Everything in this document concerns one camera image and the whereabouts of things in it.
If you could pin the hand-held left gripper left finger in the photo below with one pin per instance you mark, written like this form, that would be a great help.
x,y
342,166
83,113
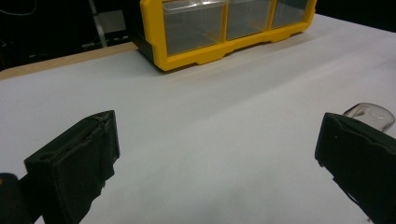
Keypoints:
x,y
74,161

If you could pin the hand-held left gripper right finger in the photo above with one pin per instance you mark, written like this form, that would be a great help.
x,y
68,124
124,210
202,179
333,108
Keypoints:
x,y
361,161

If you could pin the clear plastic drawer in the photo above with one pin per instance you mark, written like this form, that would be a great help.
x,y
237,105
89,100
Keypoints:
x,y
370,115
249,18
291,12
193,25

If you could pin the yellow drawer organizer cabinet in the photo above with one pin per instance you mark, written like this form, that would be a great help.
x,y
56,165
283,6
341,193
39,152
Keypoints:
x,y
218,46

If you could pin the metal stand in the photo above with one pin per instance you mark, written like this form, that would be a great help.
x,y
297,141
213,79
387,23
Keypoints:
x,y
99,21

